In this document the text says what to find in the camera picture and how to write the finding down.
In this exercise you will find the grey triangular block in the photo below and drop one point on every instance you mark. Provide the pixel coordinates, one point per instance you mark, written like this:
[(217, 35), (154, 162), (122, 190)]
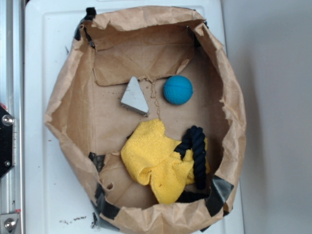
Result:
[(133, 98)]

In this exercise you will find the blue rubber ball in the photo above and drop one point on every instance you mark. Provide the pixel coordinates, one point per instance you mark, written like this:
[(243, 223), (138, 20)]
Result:
[(178, 90)]

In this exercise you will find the black metal bracket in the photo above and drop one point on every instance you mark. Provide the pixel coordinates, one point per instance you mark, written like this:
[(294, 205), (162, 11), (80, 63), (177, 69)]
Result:
[(6, 141)]

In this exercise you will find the yellow microfibre cloth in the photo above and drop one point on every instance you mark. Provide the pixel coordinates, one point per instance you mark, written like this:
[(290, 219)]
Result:
[(165, 164)]

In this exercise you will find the aluminium frame rail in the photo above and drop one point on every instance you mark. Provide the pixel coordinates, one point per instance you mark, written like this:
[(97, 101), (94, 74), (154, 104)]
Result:
[(11, 95)]

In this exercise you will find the brown paper bag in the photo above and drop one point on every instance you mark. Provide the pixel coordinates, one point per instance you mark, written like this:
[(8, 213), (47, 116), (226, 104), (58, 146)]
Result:
[(152, 43)]

